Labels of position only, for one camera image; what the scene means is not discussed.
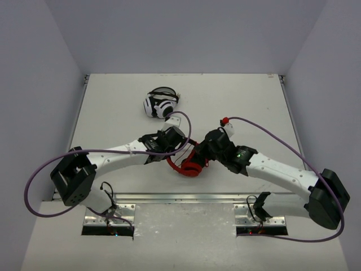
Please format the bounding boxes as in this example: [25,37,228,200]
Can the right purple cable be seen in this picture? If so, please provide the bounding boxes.
[228,116,345,243]

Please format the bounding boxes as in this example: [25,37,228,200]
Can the left black base cable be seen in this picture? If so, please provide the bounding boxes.
[99,182,117,209]

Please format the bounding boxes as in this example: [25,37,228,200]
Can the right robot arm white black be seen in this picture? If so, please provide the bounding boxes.
[195,128,350,230]

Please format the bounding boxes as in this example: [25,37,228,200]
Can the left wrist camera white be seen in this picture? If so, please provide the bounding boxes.
[162,116,182,130]

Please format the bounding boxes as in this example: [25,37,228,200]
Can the red black headphones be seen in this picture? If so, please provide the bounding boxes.
[166,150,209,177]

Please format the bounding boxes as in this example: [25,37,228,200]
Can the black base cable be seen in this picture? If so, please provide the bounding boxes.
[99,182,117,209]
[245,194,268,226]

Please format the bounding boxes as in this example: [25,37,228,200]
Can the metal mounting plate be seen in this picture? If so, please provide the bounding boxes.
[83,203,137,227]
[234,203,286,227]

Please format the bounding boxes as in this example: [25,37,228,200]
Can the right black base cable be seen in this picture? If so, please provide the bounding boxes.
[245,194,268,226]

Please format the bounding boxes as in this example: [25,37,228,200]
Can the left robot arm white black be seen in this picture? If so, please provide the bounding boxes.
[50,126,186,215]

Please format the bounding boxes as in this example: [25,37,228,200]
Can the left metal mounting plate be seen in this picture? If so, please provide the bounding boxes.
[83,203,137,227]

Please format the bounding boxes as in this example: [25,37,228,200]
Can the white black headphones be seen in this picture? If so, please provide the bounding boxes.
[143,86,180,119]

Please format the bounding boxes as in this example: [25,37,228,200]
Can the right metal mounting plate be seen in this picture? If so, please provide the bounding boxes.
[234,203,286,227]

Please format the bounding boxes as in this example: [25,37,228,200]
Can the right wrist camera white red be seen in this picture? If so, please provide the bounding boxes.
[220,117,235,138]

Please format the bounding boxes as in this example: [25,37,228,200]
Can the aluminium rail table edge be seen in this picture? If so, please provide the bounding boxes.
[53,192,271,203]

